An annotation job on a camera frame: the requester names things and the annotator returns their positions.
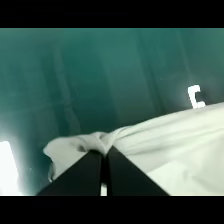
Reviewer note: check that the white shirt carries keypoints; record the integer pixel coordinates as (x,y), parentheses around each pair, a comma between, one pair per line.
(180,143)

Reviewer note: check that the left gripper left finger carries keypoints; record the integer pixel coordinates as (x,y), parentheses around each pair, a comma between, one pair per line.
(83,176)

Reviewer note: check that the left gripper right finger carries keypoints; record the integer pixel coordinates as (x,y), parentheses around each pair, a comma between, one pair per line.
(128,176)

